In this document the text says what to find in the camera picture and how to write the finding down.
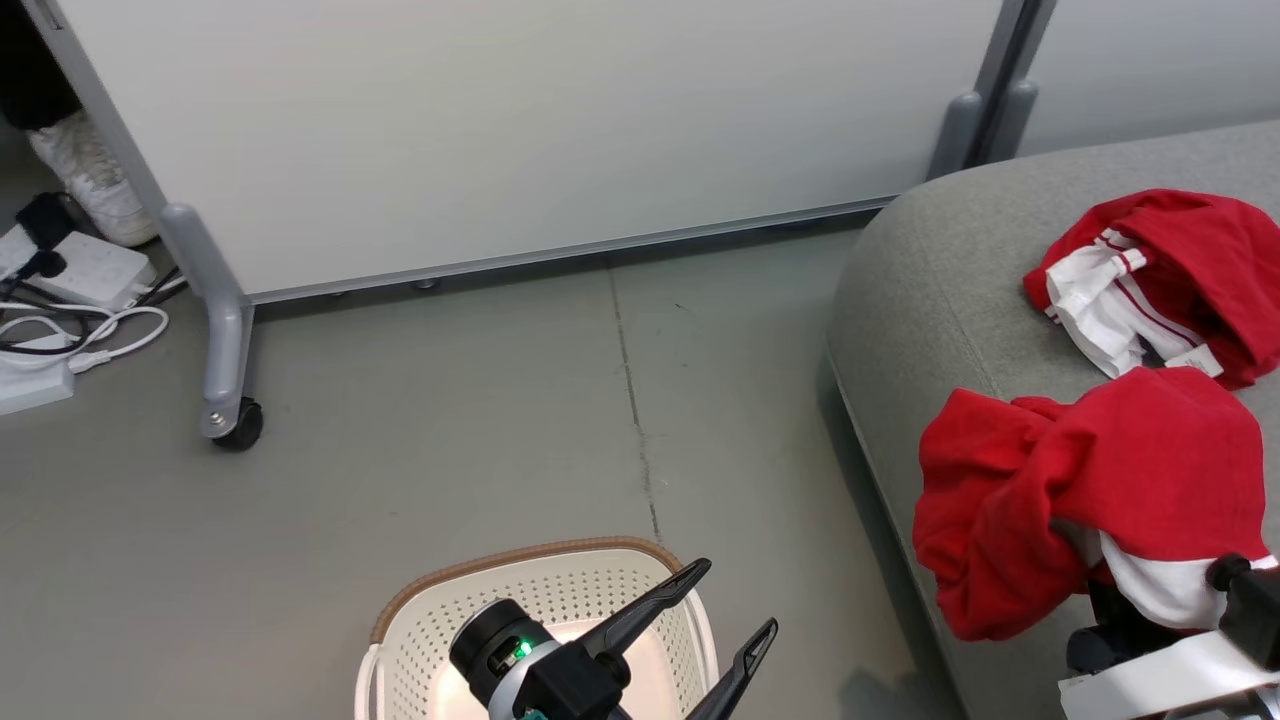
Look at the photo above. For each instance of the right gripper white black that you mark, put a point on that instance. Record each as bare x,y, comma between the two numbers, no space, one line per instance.
1150,685

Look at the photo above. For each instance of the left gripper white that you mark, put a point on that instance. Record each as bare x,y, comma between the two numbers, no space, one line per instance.
575,685

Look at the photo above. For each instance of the red garment with white lining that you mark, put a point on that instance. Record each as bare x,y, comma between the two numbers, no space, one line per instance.
1130,450

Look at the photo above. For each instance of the red garment with striped trim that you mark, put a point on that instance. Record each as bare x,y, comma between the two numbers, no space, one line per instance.
1200,240

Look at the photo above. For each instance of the white perforated laundry basket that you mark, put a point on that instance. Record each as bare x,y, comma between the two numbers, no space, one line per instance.
560,585

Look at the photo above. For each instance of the grey fabric sofa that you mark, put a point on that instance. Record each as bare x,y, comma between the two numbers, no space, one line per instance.
950,260

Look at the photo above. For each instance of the black caster wheel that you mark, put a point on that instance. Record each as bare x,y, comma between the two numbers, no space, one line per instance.
243,425

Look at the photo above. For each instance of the white partition panel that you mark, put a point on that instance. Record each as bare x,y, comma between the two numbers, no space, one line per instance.
1150,70
500,130

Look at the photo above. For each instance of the white power strip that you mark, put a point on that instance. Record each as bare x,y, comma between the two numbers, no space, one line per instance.
30,388
95,268

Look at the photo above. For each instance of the white sneaker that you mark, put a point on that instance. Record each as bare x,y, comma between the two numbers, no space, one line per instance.
95,180

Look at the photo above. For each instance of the black plug adapter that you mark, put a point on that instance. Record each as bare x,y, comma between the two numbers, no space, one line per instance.
45,215

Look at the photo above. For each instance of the black trouser leg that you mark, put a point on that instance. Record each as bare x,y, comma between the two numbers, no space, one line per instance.
30,70

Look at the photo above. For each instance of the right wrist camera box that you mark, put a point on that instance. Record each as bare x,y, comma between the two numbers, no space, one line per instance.
1255,610

